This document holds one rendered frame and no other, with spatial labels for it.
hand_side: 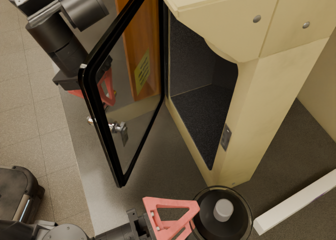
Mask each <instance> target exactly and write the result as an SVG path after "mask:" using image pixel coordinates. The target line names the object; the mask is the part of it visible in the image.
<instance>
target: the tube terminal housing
mask: <svg viewBox="0 0 336 240"><path fill-rule="evenodd" d="M335 26H336V0H277V2H276V5H275V8H274V11H273V14H272V17H271V20H270V23H269V26H268V29H267V32H266V35H265V38H264V41H263V44H262V47H261V50H260V53H259V56H258V58H257V59H254V60H251V61H247V62H244V63H243V62H238V61H237V60H235V61H236V63H237V66H238V78H237V81H236V85H235V89H234V92H233V96H232V99H231V103H230V106H229V110H228V113H227V117H226V121H225V124H227V125H228V127H229V128H230V130H231V132H232V135H231V138H230V141H229V144H228V147H227V150H226V152H225V151H224V149H223V147H222V146H221V144H220V142H219V145H218V149H217V153H216V156H215V160H214V163H213V167H212V170H208V168H207V166H206V164H205V162H204V161H203V159H202V157H201V155H200V153H199V151H198V149H197V148H196V146H195V144H194V142H193V140H192V138H191V136H190V135H189V133H188V131H187V129H186V127H185V125H184V123H183V121H182V120H181V118H180V116H179V114H178V112H177V110H176V108H175V107H174V105H173V103H172V101H171V97H170V9H168V99H167V97H166V96H165V105H166V106H167V108H168V110H169V112H170V114H171V116H172V118H173V120H174V122H175V124H176V126H177V128H178V130H179V132H180V134H181V136H182V137H183V139H184V141H185V143H186V145H187V147H188V149H189V151H190V153H191V155H192V157H193V159H194V161H195V163H196V165H197V167H198V168H199V170H200V172H201V174H202V176H203V178H204V180H205V182H206V184H207V186H208V187H209V186H213V185H222V186H227V187H230V188H232V187H235V186H237V185H239V184H242V183H244V182H247V181H249V180H250V179H251V177H252V175H253V173H254V171H255V170H256V168H257V166H258V164H259V163H260V161H261V159H262V157H263V155H264V154H265V152H266V150H267V148H268V146H269V145H270V143H271V141H272V139H273V138H274V136H275V134H276V132H277V130H278V129H279V127H280V125H281V123H282V122H283V120H284V118H285V116H286V114H287V112H288V111H289V109H290V107H291V105H292V104H293V102H294V100H295V98H296V96H297V95H298V93H299V91H300V89H301V87H302V86H303V84H304V82H305V80H306V79H307V77H308V75H309V73H310V71H311V70H312V68H313V66H314V64H315V63H316V61H317V59H318V57H319V55H320V54H321V52H322V50H323V48H324V46H325V45H326V43H327V41H328V39H329V38H330V35H331V34H332V32H333V30H334V28H335ZM225 124H224V127H225ZM223 131H224V128H223ZM223 131H222V134H223ZM221 138H222V135H221ZM221 138H220V141H221Z"/></svg>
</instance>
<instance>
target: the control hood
mask: <svg viewBox="0 0 336 240"><path fill-rule="evenodd" d="M164 2H165V3H166V5H167V6H168V8H169V9H170V10H171V12H172V13H173V15H174V16H175V18H176V19H177V20H178V21H180V22H181V23H183V24H184V25H186V26H187V27H189V28H190V29H192V30H193V31H194V32H196V33H197V34H199V35H200V36H202V37H203V38H205V39H206V40H208V41H209V42H210V43H212V44H213V45H215V46H216V47H218V48H219V49H221V50H222V51H223V52H225V53H226V54H228V55H229V56H231V57H232V58H234V59H235V60H237V61H238V62H243V63H244V62H247V61H251V60H254V59H257V58H258V56H259V53H260V50H261V47H262V44H263V41H264V38H265V35H266V32H267V29H268V26H269V23H270V21H271V18H272V15H273V12H274V9H275V6H276V3H277V0H164Z"/></svg>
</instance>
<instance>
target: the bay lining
mask: <svg viewBox="0 0 336 240"><path fill-rule="evenodd" d="M238 74H239V70H238V66H237V64H235V63H233V62H230V61H228V60H226V59H224V58H222V57H220V56H219V55H218V54H216V53H215V52H214V51H213V50H212V49H211V48H210V47H209V46H208V45H207V43H206V42H205V39H204V38H203V37H202V36H200V35H199V34H197V33H196V32H194V31H193V30H192V29H190V28H189V27H187V26H186V25H184V24H183V23H181V22H180V21H178V20H177V19H176V18H175V16H174V15H173V13H172V12H171V10H169V95H170V97H171V96H174V95H177V94H180V93H184V92H187V91H190V90H193V89H196V88H199V87H202V86H205V85H209V84H214V85H218V86H221V87H224V88H228V89H231V90H234V89H235V86H236V82H237V79H238Z"/></svg>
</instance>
